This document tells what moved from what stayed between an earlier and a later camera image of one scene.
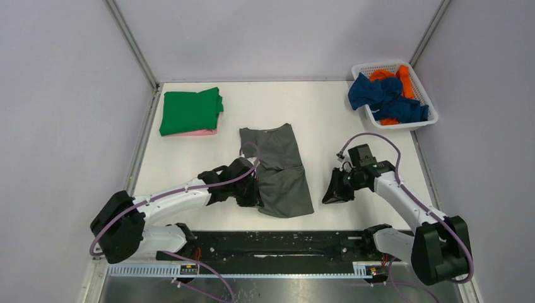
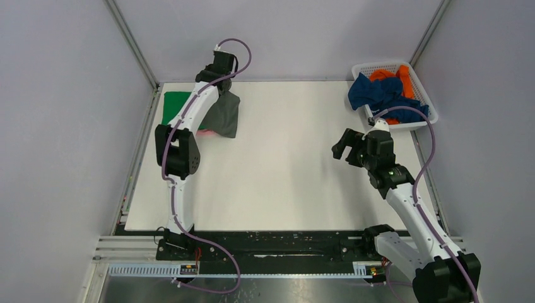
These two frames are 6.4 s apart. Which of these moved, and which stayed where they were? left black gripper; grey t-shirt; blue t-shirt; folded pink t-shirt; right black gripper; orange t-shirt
Moved: left black gripper; right black gripper; grey t-shirt
Stayed: blue t-shirt; orange t-shirt; folded pink t-shirt
